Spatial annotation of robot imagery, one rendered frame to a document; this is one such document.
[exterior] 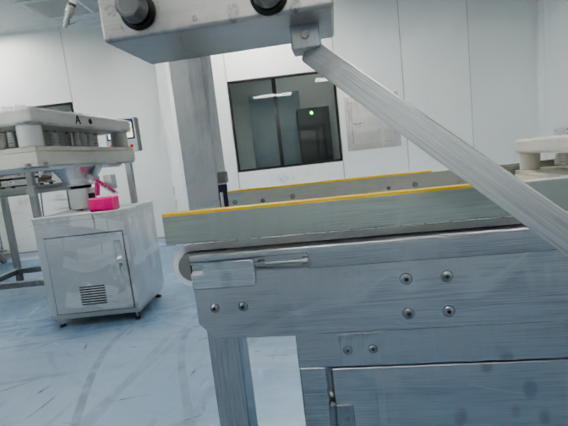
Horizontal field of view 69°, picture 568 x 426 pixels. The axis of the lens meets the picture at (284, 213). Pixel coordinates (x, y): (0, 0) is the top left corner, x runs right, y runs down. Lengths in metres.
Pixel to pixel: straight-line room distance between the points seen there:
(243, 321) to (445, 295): 0.21
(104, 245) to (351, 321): 2.59
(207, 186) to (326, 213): 0.36
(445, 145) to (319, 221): 0.14
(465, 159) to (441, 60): 5.58
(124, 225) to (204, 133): 2.18
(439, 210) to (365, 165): 5.14
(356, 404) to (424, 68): 5.45
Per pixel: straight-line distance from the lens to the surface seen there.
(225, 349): 0.82
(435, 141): 0.37
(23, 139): 0.58
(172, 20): 0.44
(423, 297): 0.46
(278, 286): 0.45
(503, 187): 0.36
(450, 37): 6.02
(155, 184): 5.76
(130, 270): 2.94
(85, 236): 3.00
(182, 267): 0.48
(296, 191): 0.70
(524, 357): 0.56
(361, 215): 0.43
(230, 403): 0.87
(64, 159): 0.61
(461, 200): 0.44
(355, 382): 0.55
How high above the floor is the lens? 0.97
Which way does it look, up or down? 7 degrees down
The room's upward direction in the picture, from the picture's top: 6 degrees counter-clockwise
